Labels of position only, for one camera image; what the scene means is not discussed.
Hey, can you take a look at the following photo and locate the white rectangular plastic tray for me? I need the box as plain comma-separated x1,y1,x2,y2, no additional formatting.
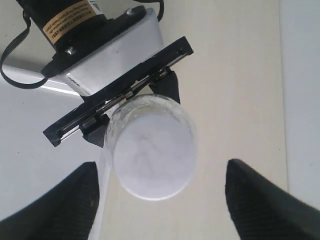
0,64,112,240

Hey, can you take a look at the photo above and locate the white bottle cap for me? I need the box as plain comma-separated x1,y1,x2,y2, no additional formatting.
113,126,197,201

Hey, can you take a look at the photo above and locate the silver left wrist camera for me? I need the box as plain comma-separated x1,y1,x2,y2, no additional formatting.
60,8,164,97

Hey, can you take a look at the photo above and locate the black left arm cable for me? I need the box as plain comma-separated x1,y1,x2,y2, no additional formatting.
0,0,165,90

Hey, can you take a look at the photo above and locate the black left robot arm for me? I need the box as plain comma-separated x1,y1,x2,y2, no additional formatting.
19,0,193,147

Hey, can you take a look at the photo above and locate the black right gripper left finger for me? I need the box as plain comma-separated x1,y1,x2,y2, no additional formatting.
0,162,100,240

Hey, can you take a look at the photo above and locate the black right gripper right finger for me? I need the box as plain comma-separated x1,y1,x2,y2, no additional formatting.
225,159,320,240

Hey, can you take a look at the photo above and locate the clear plastic drink bottle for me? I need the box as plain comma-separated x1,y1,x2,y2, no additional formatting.
104,94,198,171

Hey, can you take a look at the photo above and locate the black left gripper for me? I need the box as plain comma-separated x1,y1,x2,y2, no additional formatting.
42,7,193,148

